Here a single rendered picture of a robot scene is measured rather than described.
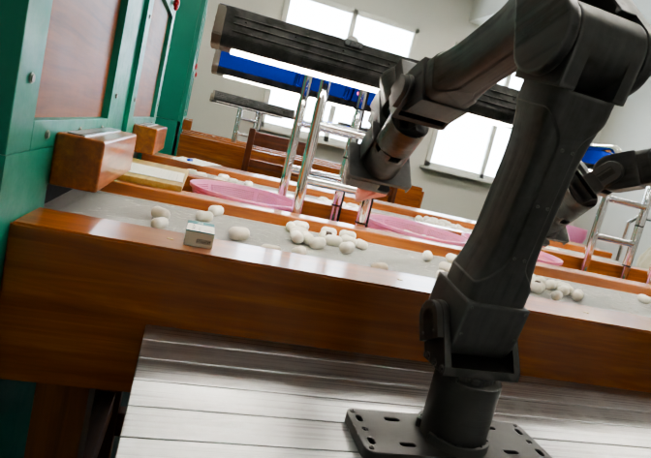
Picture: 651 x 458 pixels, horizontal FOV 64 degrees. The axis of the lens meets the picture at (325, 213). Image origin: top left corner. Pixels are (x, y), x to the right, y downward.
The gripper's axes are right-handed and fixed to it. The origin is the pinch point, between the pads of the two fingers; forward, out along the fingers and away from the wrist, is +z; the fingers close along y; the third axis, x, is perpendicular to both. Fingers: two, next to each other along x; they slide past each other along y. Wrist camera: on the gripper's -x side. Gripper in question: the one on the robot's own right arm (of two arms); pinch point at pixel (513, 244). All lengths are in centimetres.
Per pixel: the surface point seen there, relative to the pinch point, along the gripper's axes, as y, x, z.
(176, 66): 91, -202, 177
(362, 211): 26.2, -10.9, 15.3
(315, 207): 31, -25, 38
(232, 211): 55, -4, 14
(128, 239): 68, 22, -19
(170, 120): 88, -176, 200
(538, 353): 11.3, 27.5, -14.8
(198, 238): 61, 20, -18
